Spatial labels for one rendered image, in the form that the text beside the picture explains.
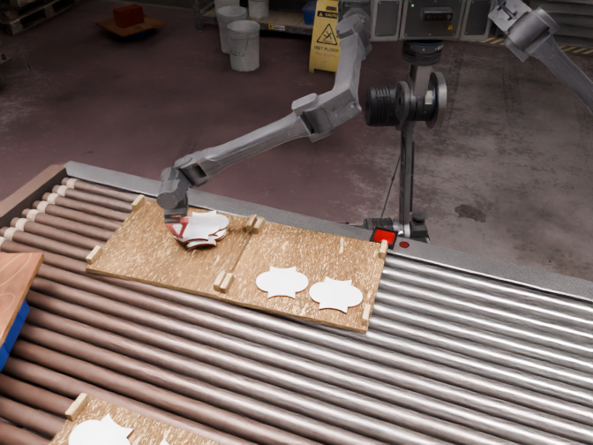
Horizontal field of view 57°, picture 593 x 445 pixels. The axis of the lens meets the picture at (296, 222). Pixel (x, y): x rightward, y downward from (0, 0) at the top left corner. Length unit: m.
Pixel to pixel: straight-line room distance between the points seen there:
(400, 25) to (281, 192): 1.83
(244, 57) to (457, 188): 2.35
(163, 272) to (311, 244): 0.44
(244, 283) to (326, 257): 0.26
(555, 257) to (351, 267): 1.92
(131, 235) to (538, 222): 2.51
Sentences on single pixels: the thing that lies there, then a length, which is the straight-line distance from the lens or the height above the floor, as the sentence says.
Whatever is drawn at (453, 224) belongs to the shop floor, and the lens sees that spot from 3.37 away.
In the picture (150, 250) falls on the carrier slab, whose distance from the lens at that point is 1.70.
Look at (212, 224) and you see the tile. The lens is 1.68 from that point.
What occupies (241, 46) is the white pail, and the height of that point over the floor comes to 0.23.
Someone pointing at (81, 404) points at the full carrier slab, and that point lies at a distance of 1.36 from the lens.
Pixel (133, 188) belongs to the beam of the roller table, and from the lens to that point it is 2.01.
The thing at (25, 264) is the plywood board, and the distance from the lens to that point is 1.61.
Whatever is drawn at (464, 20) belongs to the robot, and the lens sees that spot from 1.94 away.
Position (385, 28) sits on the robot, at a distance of 1.88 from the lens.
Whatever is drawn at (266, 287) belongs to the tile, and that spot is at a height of 0.94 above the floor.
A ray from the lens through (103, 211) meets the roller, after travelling 1.93.
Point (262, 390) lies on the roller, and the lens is 1.35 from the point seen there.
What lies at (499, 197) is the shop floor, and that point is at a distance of 3.70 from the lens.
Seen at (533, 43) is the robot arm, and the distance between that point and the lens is 1.51.
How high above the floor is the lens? 2.03
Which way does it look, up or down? 39 degrees down
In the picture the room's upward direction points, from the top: 1 degrees clockwise
